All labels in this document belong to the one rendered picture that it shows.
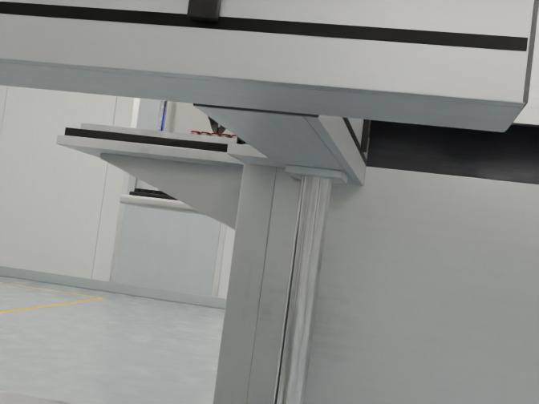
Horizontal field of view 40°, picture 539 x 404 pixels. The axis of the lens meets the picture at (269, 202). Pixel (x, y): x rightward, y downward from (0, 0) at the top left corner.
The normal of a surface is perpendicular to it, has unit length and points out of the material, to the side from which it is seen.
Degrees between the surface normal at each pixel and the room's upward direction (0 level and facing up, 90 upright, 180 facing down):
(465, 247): 90
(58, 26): 90
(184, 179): 90
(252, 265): 90
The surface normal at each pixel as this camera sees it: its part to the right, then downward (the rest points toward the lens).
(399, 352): -0.18, -0.07
